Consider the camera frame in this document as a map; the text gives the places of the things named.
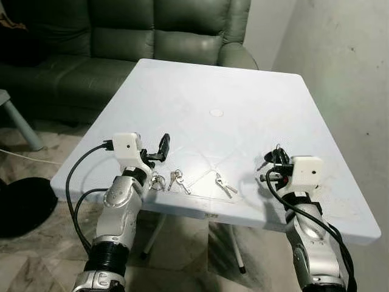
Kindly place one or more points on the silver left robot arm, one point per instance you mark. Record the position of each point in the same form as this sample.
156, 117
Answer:
118, 202

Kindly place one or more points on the green leather sofa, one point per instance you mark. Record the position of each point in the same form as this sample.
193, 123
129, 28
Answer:
121, 42

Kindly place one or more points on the grey slanted furniture leg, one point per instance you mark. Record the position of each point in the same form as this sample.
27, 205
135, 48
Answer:
21, 125

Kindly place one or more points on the white plastic folding table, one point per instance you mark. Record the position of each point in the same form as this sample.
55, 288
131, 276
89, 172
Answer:
231, 140

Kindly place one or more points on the dark bundle on sofa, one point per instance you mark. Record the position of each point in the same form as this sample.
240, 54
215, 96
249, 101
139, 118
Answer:
17, 42

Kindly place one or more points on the black round floor base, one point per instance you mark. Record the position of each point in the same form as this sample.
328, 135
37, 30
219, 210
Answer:
24, 207

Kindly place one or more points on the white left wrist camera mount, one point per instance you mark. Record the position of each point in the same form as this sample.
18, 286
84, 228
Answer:
126, 146

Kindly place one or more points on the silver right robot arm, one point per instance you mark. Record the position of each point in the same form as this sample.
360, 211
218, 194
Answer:
313, 238

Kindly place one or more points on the black-headed key bunch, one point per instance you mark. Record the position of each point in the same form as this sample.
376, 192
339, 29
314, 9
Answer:
264, 165

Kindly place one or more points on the silver key bunch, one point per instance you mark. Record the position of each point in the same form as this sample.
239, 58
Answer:
179, 180

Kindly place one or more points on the white metal table leg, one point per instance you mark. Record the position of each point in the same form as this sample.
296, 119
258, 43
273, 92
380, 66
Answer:
154, 234
237, 246

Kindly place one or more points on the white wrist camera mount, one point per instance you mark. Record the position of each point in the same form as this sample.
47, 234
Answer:
307, 173
126, 146

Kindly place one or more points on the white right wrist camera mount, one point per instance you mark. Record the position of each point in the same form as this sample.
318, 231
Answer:
307, 173

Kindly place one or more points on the silver key pair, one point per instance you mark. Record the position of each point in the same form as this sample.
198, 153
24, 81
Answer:
225, 184

